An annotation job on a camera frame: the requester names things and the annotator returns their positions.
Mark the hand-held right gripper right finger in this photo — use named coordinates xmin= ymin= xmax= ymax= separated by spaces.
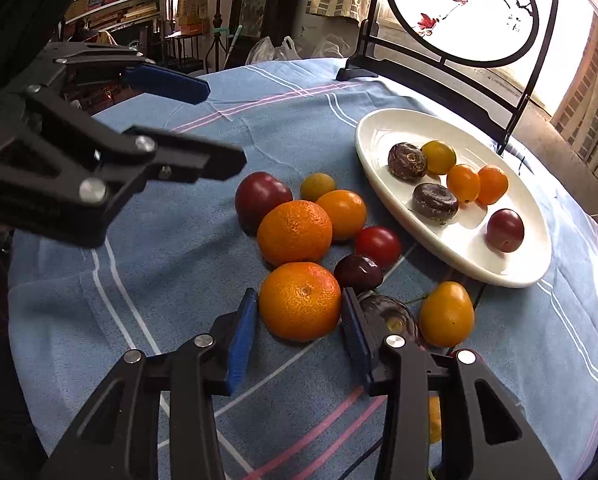
xmin=340 ymin=287 xmax=562 ymax=480

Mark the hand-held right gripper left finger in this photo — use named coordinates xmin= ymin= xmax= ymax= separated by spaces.
xmin=39 ymin=287 xmax=259 ymax=480

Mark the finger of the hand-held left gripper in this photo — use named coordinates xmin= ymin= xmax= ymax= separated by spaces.
xmin=0 ymin=87 xmax=248 ymax=250
xmin=26 ymin=42 xmax=211 ymax=106

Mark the large orange mandarin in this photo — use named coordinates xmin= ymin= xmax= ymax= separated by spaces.
xmin=258 ymin=262 xmax=342 ymax=342
xmin=257 ymin=200 xmax=333 ymax=267

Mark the white oval plate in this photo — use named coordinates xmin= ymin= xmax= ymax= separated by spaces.
xmin=355 ymin=108 xmax=553 ymax=289

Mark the dark purple plum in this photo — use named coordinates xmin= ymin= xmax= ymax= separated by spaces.
xmin=334 ymin=254 xmax=384 ymax=295

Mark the large dark red plum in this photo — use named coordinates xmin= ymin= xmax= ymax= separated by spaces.
xmin=235 ymin=171 xmax=294 ymax=235

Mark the bookshelf with books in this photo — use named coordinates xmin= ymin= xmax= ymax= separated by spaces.
xmin=64 ymin=0 xmax=162 ymax=31

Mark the yellow-orange oval fruit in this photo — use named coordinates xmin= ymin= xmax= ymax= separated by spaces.
xmin=418 ymin=281 xmax=475 ymax=348

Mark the red cherry tomato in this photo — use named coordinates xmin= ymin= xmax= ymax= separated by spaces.
xmin=355 ymin=226 xmax=403 ymax=269

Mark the blue plaid tablecloth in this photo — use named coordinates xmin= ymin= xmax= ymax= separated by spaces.
xmin=8 ymin=57 xmax=598 ymax=480

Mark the white plastic bag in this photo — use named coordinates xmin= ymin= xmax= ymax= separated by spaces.
xmin=246 ymin=35 xmax=302 ymax=66
xmin=311 ymin=34 xmax=354 ymax=59

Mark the small yellow fruit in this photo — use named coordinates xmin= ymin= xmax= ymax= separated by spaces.
xmin=428 ymin=396 xmax=443 ymax=445

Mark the small smooth orange fruit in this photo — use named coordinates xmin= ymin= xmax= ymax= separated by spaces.
xmin=315 ymin=189 xmax=368 ymax=242

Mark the small yellow-green fruit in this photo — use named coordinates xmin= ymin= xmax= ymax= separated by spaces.
xmin=300 ymin=172 xmax=336 ymax=202

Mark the person's dark clothing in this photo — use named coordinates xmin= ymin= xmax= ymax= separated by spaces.
xmin=0 ymin=0 xmax=114 ymax=111

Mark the small dark red plum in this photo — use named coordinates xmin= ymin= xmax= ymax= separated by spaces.
xmin=486 ymin=208 xmax=525 ymax=253

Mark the orange kumquat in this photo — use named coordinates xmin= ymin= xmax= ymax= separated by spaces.
xmin=477 ymin=165 xmax=509 ymax=206
xmin=446 ymin=164 xmax=481 ymax=204

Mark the yellow round fruit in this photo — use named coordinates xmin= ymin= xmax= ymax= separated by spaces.
xmin=421 ymin=140 xmax=457 ymax=176

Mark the round bird painting table screen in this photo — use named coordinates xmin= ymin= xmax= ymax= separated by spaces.
xmin=336 ymin=0 xmax=561 ymax=156

